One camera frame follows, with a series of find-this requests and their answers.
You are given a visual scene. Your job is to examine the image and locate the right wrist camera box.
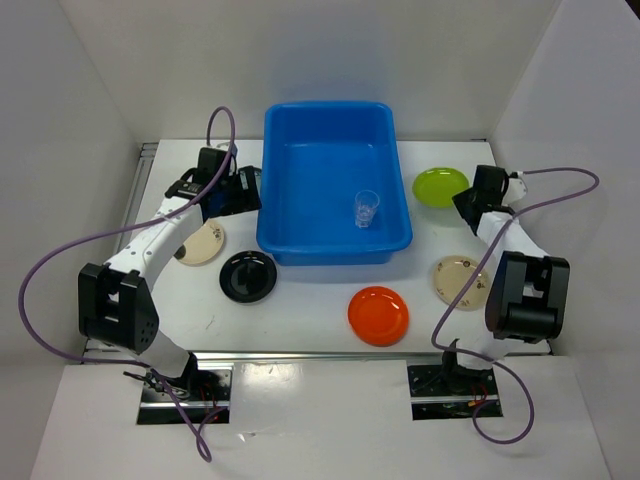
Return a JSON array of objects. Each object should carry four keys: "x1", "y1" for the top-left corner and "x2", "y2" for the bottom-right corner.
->
[{"x1": 503, "y1": 171, "x2": 528, "y2": 205}]

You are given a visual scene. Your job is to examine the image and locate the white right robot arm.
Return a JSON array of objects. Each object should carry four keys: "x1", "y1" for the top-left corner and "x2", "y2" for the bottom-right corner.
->
[{"x1": 438, "y1": 165, "x2": 570, "y2": 393}]

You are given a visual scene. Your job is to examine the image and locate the clear plastic cup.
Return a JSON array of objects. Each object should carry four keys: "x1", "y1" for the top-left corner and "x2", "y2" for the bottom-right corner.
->
[{"x1": 354, "y1": 190, "x2": 380, "y2": 228}]

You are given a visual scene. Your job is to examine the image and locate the orange round plate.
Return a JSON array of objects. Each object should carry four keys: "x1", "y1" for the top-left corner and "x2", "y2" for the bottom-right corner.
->
[{"x1": 347, "y1": 286, "x2": 410, "y2": 347}]

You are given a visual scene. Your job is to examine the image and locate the aluminium frame rail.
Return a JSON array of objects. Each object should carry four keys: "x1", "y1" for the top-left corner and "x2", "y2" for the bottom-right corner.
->
[{"x1": 82, "y1": 142, "x2": 556, "y2": 365}]

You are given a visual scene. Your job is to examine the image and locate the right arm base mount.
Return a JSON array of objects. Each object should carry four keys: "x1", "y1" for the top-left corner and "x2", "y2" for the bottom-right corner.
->
[{"x1": 407, "y1": 364, "x2": 503, "y2": 421}]

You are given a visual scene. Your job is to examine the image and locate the blue patterned ceramic plate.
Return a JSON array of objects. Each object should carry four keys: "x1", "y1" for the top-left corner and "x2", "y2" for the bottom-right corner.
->
[{"x1": 237, "y1": 166, "x2": 262, "y2": 202}]

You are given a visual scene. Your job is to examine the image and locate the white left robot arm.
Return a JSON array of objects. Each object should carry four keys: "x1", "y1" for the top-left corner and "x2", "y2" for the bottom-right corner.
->
[{"x1": 78, "y1": 143, "x2": 261, "y2": 400}]

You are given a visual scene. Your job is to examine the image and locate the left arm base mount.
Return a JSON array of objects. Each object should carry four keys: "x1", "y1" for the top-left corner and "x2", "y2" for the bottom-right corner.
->
[{"x1": 123, "y1": 363, "x2": 233, "y2": 425}]

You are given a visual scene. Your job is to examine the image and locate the black round plate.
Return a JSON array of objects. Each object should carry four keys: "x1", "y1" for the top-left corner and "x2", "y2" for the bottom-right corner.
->
[{"x1": 219, "y1": 250, "x2": 277, "y2": 304}]

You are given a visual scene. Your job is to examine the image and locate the blue plastic bin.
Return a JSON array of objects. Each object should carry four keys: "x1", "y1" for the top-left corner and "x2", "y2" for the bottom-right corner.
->
[{"x1": 256, "y1": 101, "x2": 413, "y2": 266}]

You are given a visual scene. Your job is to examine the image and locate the lime green plate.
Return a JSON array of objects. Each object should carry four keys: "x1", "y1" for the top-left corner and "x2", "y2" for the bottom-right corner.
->
[{"x1": 411, "y1": 167, "x2": 470, "y2": 208}]

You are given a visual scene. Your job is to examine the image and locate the beige plate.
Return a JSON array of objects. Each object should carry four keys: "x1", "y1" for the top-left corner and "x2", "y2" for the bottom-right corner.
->
[
  {"x1": 174, "y1": 219, "x2": 225, "y2": 266},
  {"x1": 432, "y1": 255, "x2": 491, "y2": 311}
]

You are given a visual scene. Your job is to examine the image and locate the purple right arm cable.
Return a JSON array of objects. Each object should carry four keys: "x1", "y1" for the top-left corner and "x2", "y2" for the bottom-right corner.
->
[{"x1": 430, "y1": 167, "x2": 601, "y2": 445}]

